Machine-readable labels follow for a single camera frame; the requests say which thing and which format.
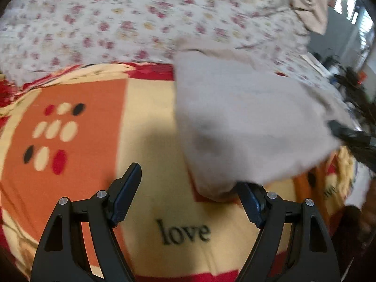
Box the floral quilt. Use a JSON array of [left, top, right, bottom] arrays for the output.
[[0, 0, 349, 102]]

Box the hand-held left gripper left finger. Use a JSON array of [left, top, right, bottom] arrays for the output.
[[30, 162, 142, 282]]

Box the beige cloth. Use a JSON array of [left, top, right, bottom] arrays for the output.
[[282, 0, 328, 35]]

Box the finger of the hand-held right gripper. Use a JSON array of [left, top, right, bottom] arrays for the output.
[[327, 119, 376, 148]]

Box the beige zip jacket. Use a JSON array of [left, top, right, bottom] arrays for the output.
[[173, 37, 357, 203]]

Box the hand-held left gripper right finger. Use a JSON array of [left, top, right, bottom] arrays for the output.
[[235, 182, 341, 282]]

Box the orange red printed blanket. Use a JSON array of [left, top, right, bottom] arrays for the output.
[[0, 62, 365, 282]]

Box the window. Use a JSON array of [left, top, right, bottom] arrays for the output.
[[334, 0, 374, 49]]

